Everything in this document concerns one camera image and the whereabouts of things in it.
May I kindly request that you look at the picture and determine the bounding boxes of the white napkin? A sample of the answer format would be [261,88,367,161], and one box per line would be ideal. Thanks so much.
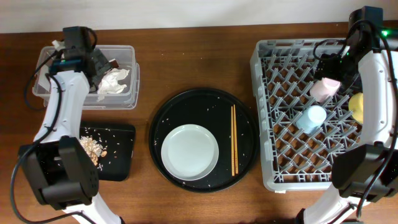
[97,68,129,95]

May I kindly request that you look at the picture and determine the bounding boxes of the pink cup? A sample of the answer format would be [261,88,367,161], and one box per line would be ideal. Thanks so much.
[310,78,341,103]

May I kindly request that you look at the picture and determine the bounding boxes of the yellow bowl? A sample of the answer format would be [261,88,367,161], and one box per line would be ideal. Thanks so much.
[348,93,364,124]

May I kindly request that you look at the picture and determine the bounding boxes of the food scraps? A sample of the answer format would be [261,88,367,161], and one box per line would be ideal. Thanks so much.
[79,136,107,166]

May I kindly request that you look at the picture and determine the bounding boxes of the light blue cup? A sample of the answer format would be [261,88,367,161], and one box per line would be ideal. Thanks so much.
[296,105,326,134]

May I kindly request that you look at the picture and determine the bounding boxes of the grey plate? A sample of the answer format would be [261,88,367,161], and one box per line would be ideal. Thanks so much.
[160,124,220,181]

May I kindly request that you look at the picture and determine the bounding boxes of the gold coffee sachet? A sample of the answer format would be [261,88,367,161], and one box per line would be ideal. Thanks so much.
[109,59,119,68]

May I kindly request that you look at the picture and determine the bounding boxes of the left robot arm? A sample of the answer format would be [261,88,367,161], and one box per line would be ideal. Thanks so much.
[10,26,124,223]

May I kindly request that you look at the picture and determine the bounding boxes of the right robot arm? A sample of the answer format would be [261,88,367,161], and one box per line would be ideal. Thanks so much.
[294,6,397,223]

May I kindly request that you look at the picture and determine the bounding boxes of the grey dishwasher rack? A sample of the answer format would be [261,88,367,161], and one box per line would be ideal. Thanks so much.
[250,39,362,192]

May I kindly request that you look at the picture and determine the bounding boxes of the clear plastic bin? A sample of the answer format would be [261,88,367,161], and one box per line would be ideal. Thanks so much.
[32,45,140,110]

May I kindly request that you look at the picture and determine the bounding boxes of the black rectangular tray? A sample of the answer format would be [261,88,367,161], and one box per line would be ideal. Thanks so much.
[80,121,136,182]

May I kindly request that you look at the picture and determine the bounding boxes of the round black serving tray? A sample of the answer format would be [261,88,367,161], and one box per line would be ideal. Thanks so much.
[149,88,260,193]

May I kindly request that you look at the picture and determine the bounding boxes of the wooden chopstick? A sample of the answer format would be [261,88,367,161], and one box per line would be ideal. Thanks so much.
[231,106,235,177]
[232,105,239,175]

